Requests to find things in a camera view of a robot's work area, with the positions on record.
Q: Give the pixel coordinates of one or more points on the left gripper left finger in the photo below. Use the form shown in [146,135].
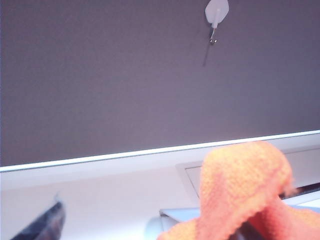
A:
[47,225]

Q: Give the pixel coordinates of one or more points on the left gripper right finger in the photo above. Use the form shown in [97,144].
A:
[251,231]

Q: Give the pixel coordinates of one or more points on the orange microfiber cloth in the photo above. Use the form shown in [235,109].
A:
[237,180]

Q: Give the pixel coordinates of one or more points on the wide grey desk divider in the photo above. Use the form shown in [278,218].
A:
[100,75]

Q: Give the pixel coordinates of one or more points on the white adhesive hook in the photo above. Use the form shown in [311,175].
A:
[216,10]

